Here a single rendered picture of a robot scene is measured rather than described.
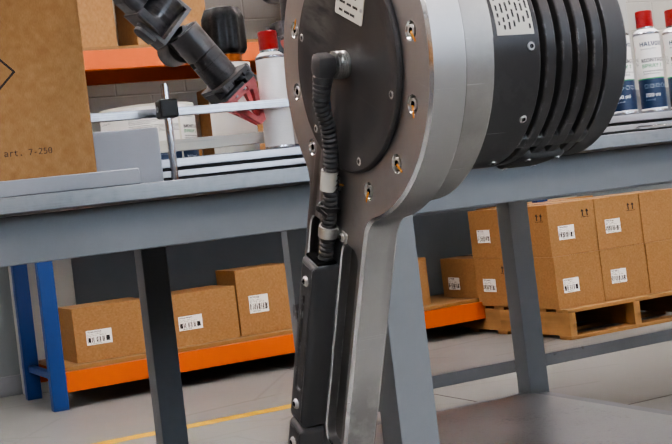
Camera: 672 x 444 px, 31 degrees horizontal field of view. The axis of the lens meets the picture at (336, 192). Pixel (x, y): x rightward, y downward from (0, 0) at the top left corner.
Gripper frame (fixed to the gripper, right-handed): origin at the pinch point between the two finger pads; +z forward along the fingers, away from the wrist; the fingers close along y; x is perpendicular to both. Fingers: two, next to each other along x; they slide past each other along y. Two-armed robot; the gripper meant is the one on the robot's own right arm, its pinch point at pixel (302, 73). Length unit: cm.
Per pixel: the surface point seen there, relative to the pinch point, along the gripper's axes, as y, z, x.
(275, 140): 9.9, 12.1, 7.6
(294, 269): -66, 44, -165
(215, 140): 18.9, 11.0, 2.8
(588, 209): -272, 40, -278
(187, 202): 41, 22, 48
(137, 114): 34.4, 6.4, 10.1
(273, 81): 9.3, 2.0, 8.0
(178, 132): 9.9, 5.9, -43.0
